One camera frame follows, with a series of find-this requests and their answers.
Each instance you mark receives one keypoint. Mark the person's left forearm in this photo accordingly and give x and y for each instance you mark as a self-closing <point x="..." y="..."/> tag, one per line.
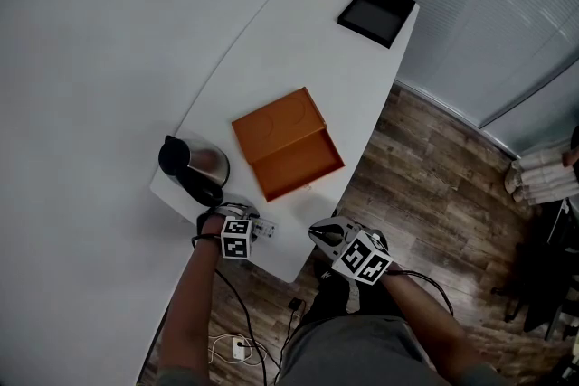
<point x="190" y="307"/>

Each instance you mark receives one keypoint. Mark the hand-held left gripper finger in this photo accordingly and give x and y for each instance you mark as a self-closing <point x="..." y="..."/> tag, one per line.
<point x="251" y="212"/>

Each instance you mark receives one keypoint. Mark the steel electric kettle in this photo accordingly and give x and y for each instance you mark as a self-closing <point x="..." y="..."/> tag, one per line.
<point x="199" y="167"/>

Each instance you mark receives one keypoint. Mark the black floor plug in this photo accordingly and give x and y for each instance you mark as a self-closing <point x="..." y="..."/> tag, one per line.
<point x="295" y="304"/>

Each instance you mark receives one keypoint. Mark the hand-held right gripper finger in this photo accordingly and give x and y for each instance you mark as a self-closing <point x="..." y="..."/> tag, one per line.
<point x="326" y="246"/>
<point x="344" y="223"/>

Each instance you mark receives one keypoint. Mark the black square tray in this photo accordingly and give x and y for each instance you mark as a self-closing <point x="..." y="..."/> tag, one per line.
<point x="375" y="16"/>

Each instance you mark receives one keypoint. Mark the person's black shoe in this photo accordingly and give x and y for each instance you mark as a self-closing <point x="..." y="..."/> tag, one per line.
<point x="332" y="285"/>

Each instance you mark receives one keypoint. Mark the white window blinds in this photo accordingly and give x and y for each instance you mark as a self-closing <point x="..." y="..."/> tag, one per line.
<point x="475" y="13"/>

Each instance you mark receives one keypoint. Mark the white remote control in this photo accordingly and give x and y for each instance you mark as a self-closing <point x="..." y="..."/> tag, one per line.
<point x="266" y="230"/>

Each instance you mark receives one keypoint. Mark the person's gray shirt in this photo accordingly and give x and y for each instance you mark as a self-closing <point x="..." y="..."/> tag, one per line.
<point x="357" y="352"/>

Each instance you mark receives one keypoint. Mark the orange box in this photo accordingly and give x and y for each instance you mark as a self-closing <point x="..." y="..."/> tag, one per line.
<point x="294" y="158"/>

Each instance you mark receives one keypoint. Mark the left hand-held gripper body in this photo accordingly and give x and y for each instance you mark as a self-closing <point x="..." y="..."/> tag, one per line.
<point x="236" y="239"/>

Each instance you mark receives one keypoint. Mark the white power strip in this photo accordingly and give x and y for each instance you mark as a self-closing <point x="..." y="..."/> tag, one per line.
<point x="242" y="349"/>

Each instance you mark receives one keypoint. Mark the person's right forearm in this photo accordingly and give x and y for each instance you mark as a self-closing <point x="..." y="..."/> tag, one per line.
<point x="425" y="321"/>

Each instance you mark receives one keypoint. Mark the black office chair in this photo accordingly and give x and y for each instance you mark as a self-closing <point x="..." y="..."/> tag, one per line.
<point x="543" y="275"/>

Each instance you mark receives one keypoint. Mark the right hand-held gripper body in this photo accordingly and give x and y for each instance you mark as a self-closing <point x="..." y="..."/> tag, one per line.
<point x="362" y="260"/>

